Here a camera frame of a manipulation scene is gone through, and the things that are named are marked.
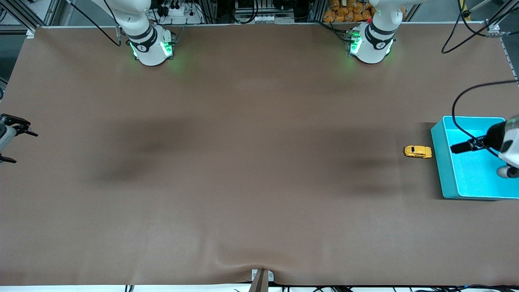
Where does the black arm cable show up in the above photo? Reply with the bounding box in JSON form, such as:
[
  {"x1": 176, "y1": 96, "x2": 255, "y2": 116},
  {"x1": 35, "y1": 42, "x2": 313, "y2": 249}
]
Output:
[
  {"x1": 65, "y1": 0, "x2": 122, "y2": 47},
  {"x1": 451, "y1": 80, "x2": 519, "y2": 159}
]

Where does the white power strip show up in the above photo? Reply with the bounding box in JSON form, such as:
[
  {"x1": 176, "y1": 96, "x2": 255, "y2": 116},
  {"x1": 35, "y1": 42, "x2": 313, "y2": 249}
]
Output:
[{"x1": 160, "y1": 3, "x2": 203, "y2": 26}]

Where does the orange snack pile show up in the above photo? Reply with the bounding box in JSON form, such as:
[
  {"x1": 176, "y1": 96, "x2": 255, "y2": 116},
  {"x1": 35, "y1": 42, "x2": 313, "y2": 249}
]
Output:
[{"x1": 323, "y1": 0, "x2": 375, "y2": 23}]

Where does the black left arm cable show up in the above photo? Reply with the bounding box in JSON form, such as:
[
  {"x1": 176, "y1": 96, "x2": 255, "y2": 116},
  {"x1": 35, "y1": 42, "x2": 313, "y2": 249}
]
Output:
[{"x1": 451, "y1": 80, "x2": 519, "y2": 159}]

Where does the black hanging cable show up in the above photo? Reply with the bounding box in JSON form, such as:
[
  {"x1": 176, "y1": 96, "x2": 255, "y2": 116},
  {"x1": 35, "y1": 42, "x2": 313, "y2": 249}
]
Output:
[{"x1": 441, "y1": 0, "x2": 493, "y2": 54}]

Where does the teal plastic bin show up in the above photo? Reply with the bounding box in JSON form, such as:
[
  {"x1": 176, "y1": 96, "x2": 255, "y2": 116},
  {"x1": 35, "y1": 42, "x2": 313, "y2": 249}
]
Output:
[{"x1": 430, "y1": 116, "x2": 519, "y2": 200}]

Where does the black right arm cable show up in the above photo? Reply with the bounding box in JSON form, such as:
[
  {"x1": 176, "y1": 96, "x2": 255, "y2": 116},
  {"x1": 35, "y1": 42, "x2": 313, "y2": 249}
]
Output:
[{"x1": 65, "y1": 0, "x2": 122, "y2": 47}]

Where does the metal clamp with brown post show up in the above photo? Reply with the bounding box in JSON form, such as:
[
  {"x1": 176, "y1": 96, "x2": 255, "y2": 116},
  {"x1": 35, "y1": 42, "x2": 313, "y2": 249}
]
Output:
[{"x1": 248, "y1": 268, "x2": 275, "y2": 292}]

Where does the aluminium frame rail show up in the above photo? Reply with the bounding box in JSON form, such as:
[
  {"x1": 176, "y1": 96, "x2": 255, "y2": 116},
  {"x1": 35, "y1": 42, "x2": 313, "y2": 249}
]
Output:
[
  {"x1": 485, "y1": 0, "x2": 519, "y2": 86},
  {"x1": 0, "y1": 0, "x2": 61, "y2": 39}
]

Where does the yellow beetle toy car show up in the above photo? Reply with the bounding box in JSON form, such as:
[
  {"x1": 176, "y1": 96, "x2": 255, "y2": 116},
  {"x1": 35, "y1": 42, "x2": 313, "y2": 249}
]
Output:
[{"x1": 403, "y1": 145, "x2": 433, "y2": 159}]

